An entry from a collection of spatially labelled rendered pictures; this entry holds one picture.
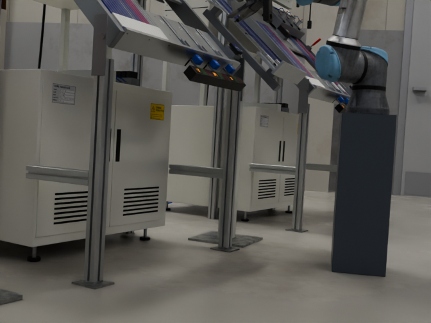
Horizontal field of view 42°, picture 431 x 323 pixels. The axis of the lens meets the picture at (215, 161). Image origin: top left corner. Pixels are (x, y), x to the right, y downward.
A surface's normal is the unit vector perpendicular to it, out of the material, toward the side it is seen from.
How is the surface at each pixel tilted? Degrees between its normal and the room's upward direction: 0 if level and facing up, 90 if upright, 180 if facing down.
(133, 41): 134
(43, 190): 90
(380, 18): 90
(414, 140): 90
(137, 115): 90
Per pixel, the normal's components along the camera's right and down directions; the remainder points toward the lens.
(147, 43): 0.57, 0.75
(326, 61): -0.91, 0.09
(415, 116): -0.18, 0.03
